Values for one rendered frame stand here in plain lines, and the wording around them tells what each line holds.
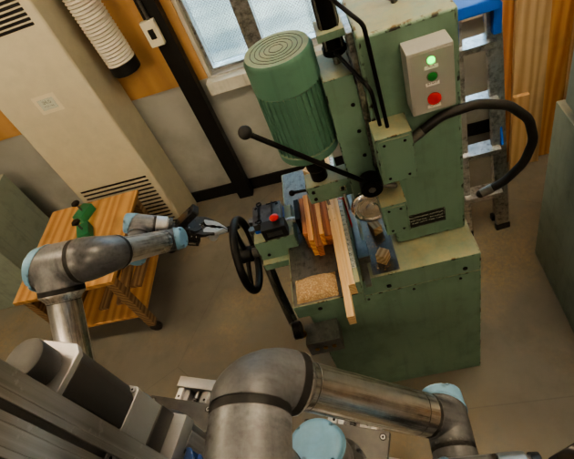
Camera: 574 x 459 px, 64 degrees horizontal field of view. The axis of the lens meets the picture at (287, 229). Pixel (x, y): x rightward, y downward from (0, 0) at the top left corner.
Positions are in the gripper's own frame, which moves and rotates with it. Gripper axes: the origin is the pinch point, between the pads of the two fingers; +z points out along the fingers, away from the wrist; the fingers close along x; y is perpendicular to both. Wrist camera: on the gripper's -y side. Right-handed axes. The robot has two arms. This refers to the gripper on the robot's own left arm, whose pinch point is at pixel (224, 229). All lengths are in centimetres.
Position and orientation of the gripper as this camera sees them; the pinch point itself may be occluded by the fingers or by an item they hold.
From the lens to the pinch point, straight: 170.7
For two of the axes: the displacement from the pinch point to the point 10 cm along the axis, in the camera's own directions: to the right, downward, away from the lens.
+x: 0.7, 7.3, -6.8
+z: 9.7, 1.0, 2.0
